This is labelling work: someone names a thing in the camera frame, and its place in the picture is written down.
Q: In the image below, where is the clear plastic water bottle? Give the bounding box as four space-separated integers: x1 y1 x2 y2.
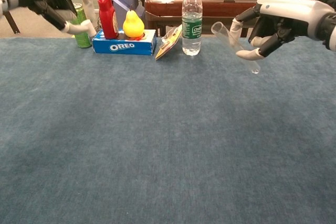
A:
182 0 203 57

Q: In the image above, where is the green soda can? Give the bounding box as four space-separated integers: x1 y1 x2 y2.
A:
69 3 92 49

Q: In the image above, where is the yellow toy pear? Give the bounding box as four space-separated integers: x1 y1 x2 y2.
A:
122 5 145 38

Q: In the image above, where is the brown mahjong table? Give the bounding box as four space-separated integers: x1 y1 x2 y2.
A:
144 0 316 38

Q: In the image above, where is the clear glass test tube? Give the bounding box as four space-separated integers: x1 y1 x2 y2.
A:
211 21 261 74

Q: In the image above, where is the yellow blister tool pack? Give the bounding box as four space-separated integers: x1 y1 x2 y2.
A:
154 24 183 60

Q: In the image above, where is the blue carpet table mat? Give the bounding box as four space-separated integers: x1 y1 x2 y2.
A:
0 36 336 224

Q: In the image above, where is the blue Oreo cookie box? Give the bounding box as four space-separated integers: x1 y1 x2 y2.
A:
91 29 158 56

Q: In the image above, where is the red ketchup squeeze bottle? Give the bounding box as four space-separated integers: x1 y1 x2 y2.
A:
94 0 119 40

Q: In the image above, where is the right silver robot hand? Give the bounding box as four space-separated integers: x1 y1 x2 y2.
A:
229 0 329 61

